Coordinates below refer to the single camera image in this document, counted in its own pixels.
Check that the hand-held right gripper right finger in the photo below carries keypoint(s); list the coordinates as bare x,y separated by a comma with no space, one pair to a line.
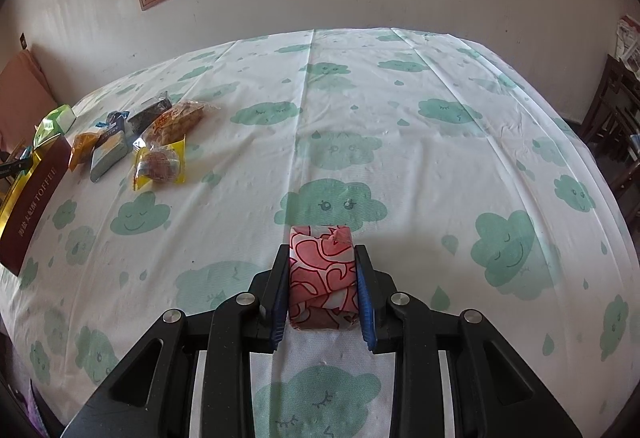
365,303

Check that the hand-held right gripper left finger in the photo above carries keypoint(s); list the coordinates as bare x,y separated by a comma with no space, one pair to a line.
281,298

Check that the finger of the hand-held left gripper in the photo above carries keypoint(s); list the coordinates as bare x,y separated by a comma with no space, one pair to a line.
14,166

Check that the gold tin box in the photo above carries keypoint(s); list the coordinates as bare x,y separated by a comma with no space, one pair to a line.
35,203

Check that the pink patterned snack packet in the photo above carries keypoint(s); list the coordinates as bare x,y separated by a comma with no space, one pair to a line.
320,268

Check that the orange snack packet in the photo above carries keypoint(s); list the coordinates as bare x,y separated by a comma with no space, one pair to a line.
82,147

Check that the light blue cracker packet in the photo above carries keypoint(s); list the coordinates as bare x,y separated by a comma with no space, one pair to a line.
107,152

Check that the blue candy packet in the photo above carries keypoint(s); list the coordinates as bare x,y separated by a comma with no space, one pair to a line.
116,117

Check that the silver snack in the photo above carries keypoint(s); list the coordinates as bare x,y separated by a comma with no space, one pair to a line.
147,115

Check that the clear red snack packets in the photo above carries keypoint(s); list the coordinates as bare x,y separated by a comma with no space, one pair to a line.
157,165

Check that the clear peanut snack packet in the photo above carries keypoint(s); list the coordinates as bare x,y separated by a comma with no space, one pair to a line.
177,120

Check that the green tissue pack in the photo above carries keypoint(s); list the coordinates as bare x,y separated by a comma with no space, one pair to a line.
55,120

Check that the cloud-printed tablecloth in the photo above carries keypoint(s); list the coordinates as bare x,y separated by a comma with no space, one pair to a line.
400,167

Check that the dark wooden chair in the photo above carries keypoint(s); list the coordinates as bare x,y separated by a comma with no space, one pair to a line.
615,117

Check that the stack of newspapers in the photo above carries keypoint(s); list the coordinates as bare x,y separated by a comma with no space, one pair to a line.
629,37

